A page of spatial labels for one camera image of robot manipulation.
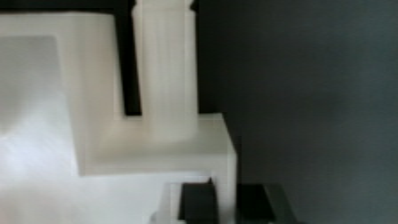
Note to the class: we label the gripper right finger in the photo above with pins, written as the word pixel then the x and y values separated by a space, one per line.
pixel 263 205

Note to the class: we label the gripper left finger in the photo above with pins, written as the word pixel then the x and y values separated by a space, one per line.
pixel 197 204

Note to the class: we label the white chair seat piece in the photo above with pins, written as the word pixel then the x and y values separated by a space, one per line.
pixel 92 164

